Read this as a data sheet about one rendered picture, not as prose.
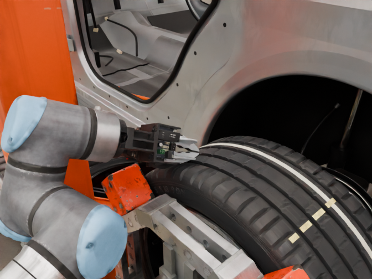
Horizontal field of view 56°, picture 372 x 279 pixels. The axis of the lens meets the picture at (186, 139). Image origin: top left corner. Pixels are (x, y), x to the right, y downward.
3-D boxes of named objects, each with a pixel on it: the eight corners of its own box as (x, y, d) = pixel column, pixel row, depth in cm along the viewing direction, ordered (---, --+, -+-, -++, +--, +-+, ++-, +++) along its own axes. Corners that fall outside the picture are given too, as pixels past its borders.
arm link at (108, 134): (74, 159, 63) (81, 107, 64) (99, 162, 66) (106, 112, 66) (93, 160, 55) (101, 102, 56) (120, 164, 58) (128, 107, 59)
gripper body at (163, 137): (179, 166, 65) (121, 159, 58) (155, 165, 72) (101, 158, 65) (184, 126, 66) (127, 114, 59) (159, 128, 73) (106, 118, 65)
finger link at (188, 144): (212, 152, 72) (176, 146, 67) (194, 152, 77) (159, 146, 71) (213, 137, 72) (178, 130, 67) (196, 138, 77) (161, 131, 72)
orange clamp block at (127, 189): (156, 197, 77) (138, 161, 78) (126, 213, 72) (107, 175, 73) (144, 203, 82) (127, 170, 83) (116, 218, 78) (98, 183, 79)
